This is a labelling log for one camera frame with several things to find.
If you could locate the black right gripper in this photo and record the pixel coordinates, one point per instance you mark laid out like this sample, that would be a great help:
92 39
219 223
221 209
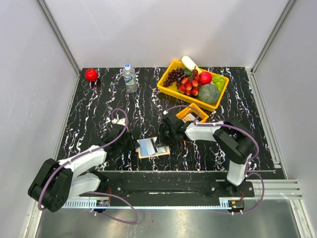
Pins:
161 140

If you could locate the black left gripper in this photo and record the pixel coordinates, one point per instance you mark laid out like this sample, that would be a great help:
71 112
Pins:
133 143

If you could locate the white credit card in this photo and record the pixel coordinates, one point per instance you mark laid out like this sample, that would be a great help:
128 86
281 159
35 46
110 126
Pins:
147 146

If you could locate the credit card stack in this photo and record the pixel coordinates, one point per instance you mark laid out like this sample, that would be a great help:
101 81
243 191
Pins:
189 117

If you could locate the beige leather card holder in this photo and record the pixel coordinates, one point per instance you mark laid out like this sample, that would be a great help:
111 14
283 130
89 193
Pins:
162 150

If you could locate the small yellow card bin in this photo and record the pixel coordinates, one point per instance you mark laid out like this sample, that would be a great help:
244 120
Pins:
195 110

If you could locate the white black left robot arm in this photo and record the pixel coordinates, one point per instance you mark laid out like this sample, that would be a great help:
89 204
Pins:
58 181

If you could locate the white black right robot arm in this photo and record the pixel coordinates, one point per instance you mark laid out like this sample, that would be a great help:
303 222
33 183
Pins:
238 144

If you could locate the large yellow fruit tray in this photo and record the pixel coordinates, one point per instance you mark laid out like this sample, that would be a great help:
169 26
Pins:
174 92

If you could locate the red cherry bunch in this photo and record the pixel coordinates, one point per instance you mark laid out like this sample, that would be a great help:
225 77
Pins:
190 84

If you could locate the green netted melon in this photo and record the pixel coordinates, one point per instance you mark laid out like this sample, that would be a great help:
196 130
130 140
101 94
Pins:
209 94

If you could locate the purple grape bunch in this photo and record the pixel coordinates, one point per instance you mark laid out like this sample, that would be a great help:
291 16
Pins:
176 75

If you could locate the red apple in tray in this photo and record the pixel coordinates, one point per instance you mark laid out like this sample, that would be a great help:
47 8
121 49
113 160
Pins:
205 78

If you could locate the green leafy vegetable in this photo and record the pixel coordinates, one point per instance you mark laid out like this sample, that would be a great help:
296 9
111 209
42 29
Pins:
219 82

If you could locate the white radish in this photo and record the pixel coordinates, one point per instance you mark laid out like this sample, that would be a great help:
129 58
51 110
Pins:
189 63

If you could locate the clear plastic water bottle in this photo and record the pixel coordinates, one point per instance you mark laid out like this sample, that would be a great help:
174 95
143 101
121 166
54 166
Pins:
129 77

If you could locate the red apple on table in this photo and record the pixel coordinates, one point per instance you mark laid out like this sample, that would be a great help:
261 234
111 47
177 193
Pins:
91 75

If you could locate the aluminium frame rail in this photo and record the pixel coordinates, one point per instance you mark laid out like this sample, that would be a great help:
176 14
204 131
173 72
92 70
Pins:
44 8

